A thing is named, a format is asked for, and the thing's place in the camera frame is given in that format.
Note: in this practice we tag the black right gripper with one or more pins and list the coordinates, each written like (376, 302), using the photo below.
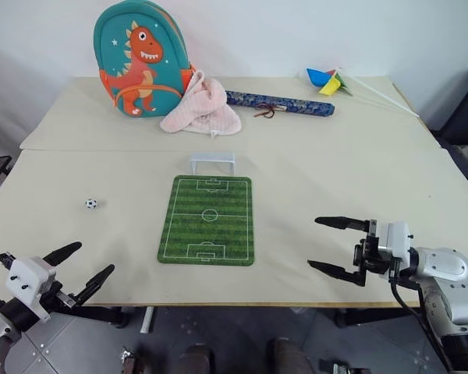
(370, 257)

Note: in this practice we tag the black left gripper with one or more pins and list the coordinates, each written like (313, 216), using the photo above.
(54, 300)

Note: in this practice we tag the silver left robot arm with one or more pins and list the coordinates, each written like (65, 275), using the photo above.
(19, 316)

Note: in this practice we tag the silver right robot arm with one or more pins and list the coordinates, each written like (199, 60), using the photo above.
(448, 269)

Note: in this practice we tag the tiny soccer ball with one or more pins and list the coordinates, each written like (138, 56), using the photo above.
(91, 203)

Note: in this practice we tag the green soccer field mat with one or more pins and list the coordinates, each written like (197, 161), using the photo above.
(206, 230)

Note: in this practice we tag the black table leg bar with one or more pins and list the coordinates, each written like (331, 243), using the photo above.
(101, 313)
(374, 315)

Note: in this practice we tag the white table leg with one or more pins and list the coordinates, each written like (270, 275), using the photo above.
(147, 319)

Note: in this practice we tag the dark rounded shape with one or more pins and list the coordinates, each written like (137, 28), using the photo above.
(195, 360)
(290, 358)

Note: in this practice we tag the blue patterned rolled scroll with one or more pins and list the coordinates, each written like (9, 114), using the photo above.
(296, 106)

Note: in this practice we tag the small grey toy goal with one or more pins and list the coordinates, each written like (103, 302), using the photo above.
(212, 156)

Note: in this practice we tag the colourful paper pinwheel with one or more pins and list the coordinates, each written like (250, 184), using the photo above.
(327, 80)

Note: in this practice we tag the pink towel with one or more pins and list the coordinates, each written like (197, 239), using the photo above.
(203, 113)

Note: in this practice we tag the teal dinosaur backpack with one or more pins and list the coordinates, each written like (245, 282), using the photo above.
(140, 78)

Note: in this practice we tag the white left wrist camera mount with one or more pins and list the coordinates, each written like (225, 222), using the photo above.
(29, 280)

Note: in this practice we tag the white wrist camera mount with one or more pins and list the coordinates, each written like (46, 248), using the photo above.
(398, 237)
(29, 280)

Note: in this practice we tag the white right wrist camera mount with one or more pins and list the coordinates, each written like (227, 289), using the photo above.
(398, 237)

